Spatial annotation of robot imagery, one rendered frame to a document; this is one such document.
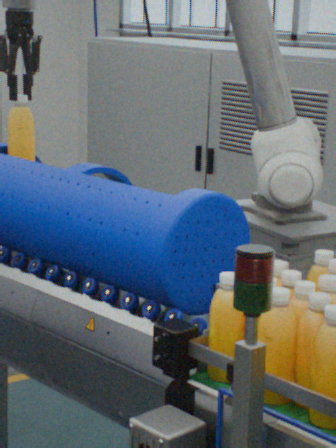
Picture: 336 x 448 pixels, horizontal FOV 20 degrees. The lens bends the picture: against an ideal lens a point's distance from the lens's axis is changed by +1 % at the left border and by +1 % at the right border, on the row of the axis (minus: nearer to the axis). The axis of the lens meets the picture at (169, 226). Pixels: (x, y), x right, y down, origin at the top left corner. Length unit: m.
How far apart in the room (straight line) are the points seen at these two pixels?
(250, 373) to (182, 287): 0.56
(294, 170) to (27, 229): 0.69
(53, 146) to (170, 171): 3.22
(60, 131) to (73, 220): 5.49
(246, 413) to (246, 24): 1.08
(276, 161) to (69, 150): 5.55
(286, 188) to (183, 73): 2.21
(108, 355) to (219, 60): 2.26
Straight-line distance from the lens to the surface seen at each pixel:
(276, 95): 2.34
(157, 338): 1.90
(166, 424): 1.82
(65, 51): 7.68
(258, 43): 2.33
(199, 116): 4.36
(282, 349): 1.79
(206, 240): 2.08
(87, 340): 2.27
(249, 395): 1.56
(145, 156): 4.74
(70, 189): 2.29
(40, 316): 2.42
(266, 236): 2.50
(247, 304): 1.50
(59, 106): 7.68
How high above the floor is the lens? 1.63
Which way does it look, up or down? 13 degrees down
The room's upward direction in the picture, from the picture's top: 2 degrees clockwise
